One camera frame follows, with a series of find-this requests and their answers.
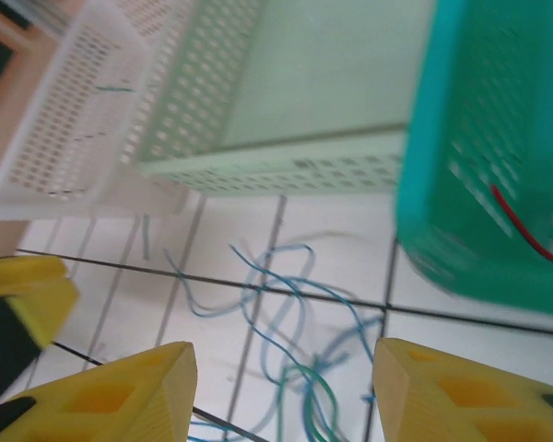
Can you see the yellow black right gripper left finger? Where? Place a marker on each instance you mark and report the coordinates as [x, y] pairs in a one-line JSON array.
[[120, 400]]

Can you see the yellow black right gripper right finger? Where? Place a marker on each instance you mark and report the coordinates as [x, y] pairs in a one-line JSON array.
[[465, 400]]

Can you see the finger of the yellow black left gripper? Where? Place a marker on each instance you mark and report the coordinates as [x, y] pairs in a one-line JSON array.
[[27, 308]]

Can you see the white perforated plastic basket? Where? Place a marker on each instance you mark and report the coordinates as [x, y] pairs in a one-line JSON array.
[[50, 138]]

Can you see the teal perforated plastic basket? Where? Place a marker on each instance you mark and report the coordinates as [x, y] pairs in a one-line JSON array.
[[442, 138]]

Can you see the pale green perforated plastic basket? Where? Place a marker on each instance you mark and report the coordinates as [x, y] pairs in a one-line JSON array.
[[304, 69]]

